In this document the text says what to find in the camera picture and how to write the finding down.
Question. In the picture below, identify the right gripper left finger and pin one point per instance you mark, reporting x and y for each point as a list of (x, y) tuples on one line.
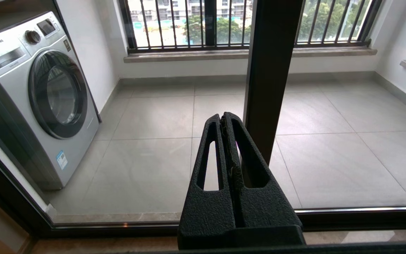
[(210, 208)]

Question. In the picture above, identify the long stone window sill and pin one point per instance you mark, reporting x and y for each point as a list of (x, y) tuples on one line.
[(189, 56)]

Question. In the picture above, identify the black window frame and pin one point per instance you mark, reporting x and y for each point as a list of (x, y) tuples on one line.
[(210, 21)]

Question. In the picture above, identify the long black window railing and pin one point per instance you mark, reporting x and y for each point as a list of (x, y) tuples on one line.
[(174, 47)]

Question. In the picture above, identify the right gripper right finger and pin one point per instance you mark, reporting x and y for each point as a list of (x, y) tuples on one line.
[(266, 208)]

